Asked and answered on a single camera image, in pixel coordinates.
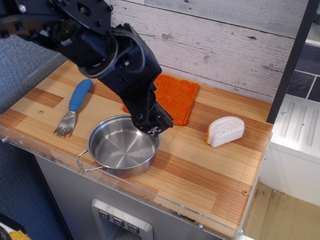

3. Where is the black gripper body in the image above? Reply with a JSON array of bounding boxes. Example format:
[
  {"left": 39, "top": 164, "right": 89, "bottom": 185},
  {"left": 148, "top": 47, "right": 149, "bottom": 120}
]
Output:
[{"left": 98, "top": 23, "right": 162, "bottom": 110}]

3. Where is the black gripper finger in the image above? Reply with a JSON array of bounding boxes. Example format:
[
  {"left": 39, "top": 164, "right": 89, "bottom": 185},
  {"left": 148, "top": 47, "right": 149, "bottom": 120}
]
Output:
[
  {"left": 147, "top": 101, "right": 174, "bottom": 137},
  {"left": 123, "top": 92, "right": 156, "bottom": 133}
]

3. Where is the silver pot with handles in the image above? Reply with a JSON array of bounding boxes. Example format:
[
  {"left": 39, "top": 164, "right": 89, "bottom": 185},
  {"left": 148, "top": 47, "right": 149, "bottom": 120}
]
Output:
[{"left": 76, "top": 114, "right": 161, "bottom": 178}]

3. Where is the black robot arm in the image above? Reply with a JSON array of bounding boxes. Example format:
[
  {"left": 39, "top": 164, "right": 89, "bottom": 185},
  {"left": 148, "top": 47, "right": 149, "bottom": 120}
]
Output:
[{"left": 0, "top": 0, "right": 174, "bottom": 136}]

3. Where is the orange knitted rag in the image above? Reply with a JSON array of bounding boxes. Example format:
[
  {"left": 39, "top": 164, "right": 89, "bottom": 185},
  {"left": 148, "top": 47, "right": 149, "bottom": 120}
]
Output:
[{"left": 121, "top": 74, "right": 200, "bottom": 127}]

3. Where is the white toy cheese wedge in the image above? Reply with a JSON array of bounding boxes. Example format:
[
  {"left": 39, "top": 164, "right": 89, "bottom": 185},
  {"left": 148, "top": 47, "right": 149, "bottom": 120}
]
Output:
[{"left": 205, "top": 116, "right": 245, "bottom": 148}]

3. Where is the clear acrylic table guard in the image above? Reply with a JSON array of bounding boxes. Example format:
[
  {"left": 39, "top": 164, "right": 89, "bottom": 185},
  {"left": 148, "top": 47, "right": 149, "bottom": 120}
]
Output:
[{"left": 0, "top": 121, "right": 273, "bottom": 240}]

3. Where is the silver cabinet button panel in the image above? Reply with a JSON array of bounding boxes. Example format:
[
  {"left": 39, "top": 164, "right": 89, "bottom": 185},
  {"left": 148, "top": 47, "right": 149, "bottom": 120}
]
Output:
[{"left": 91, "top": 198, "right": 154, "bottom": 240}]

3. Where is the white toy sink unit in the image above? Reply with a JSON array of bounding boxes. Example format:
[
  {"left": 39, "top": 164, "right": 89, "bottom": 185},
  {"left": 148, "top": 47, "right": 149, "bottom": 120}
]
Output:
[{"left": 259, "top": 94, "right": 320, "bottom": 206}]

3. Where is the blue handled toy fork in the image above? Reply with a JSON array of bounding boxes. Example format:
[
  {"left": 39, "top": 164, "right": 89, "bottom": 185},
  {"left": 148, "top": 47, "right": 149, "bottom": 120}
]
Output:
[{"left": 53, "top": 79, "right": 94, "bottom": 137}]

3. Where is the dark right shelf post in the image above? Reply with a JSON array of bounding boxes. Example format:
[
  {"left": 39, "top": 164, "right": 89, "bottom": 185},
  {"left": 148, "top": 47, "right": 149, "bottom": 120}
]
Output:
[{"left": 266, "top": 0, "right": 320, "bottom": 124}]

